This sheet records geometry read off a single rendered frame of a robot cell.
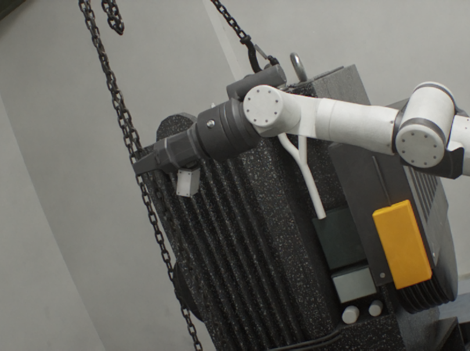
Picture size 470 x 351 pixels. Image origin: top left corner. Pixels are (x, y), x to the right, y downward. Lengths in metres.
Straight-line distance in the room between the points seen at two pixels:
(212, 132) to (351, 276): 0.52
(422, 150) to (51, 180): 2.87
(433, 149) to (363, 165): 0.35
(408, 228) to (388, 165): 0.12
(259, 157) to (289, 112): 0.36
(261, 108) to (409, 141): 0.24
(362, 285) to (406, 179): 0.29
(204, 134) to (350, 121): 0.24
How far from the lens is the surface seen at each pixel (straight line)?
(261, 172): 1.52
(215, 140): 1.19
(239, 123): 1.17
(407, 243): 1.38
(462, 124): 1.10
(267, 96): 1.14
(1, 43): 3.84
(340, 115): 1.13
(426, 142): 1.06
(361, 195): 1.40
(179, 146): 1.21
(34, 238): 3.82
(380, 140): 1.12
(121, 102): 1.29
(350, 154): 1.39
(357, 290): 1.57
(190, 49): 2.97
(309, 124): 1.22
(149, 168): 1.25
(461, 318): 2.52
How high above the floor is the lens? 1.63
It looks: 6 degrees down
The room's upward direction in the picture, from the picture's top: 22 degrees counter-clockwise
